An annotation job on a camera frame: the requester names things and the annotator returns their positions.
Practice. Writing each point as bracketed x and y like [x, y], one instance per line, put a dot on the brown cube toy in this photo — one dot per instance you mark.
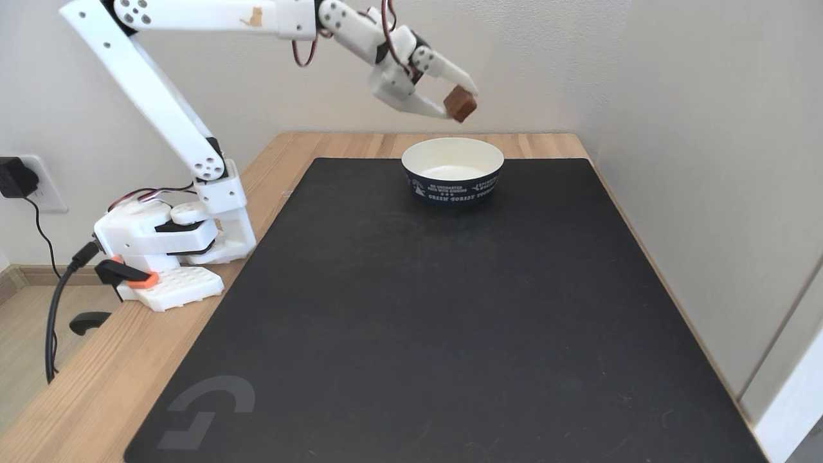
[460, 104]

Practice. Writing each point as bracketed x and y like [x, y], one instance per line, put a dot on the white and navy paper bowl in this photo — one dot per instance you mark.
[452, 168]

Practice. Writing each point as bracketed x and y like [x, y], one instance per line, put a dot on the black desk mat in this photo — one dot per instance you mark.
[437, 347]

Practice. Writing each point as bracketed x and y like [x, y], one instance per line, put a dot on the black and orange table clamp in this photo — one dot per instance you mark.
[125, 274]

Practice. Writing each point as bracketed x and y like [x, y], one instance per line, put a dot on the black power adapter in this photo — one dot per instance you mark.
[14, 177]

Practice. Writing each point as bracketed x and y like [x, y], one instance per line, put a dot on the white wall outlet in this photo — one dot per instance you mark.
[53, 193]

